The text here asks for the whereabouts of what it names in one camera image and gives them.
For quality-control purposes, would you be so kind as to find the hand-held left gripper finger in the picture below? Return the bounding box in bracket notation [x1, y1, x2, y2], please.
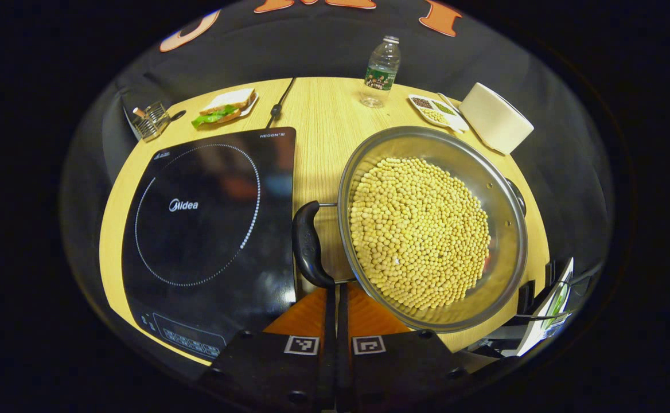
[197, 285, 337, 413]
[338, 283, 469, 413]

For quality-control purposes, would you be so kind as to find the black induction cooktop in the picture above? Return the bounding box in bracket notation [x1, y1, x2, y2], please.
[122, 127, 297, 361]

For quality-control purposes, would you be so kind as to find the steel pot with black handles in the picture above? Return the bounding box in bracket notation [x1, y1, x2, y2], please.
[292, 126, 528, 334]

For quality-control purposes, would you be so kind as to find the heap of yellow soybeans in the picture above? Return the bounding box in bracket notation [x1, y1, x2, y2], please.
[349, 157, 492, 310]

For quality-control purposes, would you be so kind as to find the white toaster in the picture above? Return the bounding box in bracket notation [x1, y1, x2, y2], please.
[459, 82, 535, 155]

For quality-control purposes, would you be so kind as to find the white divided dish of grains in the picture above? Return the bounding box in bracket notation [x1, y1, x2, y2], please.
[408, 94, 469, 134]

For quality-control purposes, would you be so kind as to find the small white plate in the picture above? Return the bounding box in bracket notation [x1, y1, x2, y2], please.
[237, 92, 259, 118]

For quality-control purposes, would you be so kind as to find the sandwich with lettuce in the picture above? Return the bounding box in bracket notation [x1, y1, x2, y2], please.
[192, 88, 255, 128]

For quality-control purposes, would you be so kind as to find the clear plastic water bottle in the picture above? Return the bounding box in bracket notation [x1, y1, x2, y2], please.
[360, 36, 402, 108]

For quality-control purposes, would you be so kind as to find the clear glass cup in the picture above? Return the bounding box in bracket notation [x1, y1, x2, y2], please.
[133, 102, 170, 142]

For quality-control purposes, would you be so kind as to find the black power cable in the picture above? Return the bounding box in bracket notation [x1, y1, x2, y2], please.
[266, 77, 297, 130]

